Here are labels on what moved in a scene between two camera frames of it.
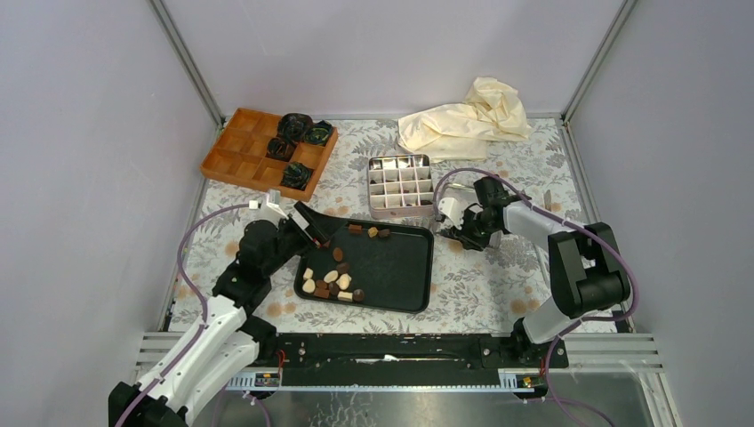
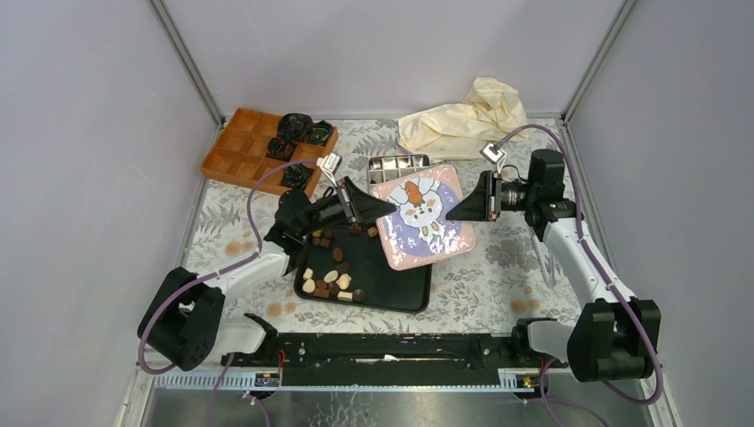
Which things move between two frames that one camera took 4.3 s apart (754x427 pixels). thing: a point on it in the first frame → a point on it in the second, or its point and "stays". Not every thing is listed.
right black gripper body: x=475 y=231 → x=507 y=197
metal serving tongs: x=541 y=268 stays
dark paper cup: x=296 y=175 stays
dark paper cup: x=318 y=132 stays
